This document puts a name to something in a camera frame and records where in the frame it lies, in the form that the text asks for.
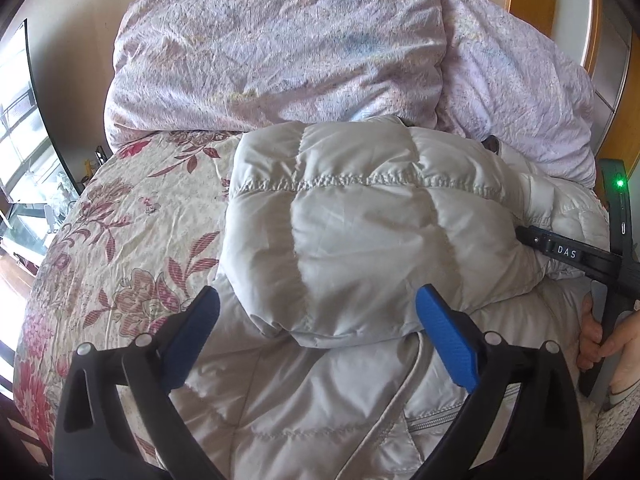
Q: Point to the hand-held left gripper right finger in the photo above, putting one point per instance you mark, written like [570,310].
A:
[450,335]

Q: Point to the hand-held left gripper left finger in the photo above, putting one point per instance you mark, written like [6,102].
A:
[192,332]

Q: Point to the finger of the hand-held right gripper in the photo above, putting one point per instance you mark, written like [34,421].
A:
[531,239]

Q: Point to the beige down jacket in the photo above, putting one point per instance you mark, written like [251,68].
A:
[360,260]

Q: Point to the person's right hand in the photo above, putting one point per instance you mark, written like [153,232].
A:
[592,332]

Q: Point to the floral quilted bedspread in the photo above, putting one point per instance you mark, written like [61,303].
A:
[120,240]

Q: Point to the lilac floral pillow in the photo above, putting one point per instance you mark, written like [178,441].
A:
[515,90]
[270,45]

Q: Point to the wooden headboard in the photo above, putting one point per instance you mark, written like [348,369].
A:
[560,15]

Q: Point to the window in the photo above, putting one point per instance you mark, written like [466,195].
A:
[30,160]

